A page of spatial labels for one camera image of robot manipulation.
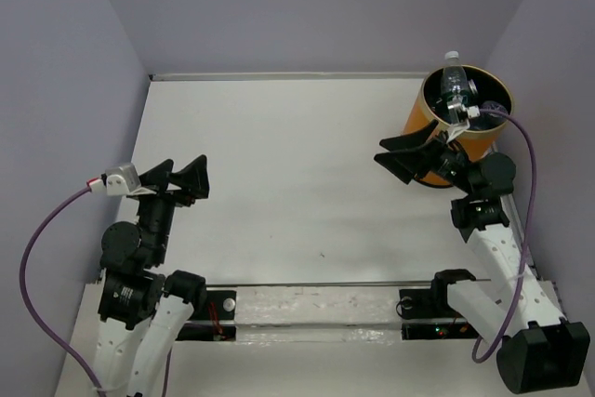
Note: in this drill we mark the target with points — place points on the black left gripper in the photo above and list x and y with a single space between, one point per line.
194 178

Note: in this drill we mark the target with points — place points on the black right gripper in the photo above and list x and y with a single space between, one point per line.
417 161

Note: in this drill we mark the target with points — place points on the green label plastic bottle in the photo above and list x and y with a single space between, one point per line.
454 81

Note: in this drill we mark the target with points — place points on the clear plastic bottle no label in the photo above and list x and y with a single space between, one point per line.
493 111

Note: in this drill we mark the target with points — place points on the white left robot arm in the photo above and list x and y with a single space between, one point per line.
141 311

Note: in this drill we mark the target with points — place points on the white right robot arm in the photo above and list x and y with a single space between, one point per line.
535 346

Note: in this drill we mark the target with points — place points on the orange cylindrical bin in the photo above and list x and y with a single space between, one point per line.
425 109

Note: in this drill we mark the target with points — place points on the silver bolt left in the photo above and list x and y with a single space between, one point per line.
229 304

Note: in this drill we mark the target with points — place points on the silver bolt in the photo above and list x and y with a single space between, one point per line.
229 304
406 303

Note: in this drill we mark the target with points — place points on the silver bolt right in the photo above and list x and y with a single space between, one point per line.
406 303

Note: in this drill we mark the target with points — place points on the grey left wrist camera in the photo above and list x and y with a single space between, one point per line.
121 180

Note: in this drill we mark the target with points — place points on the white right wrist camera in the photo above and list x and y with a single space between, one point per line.
460 116

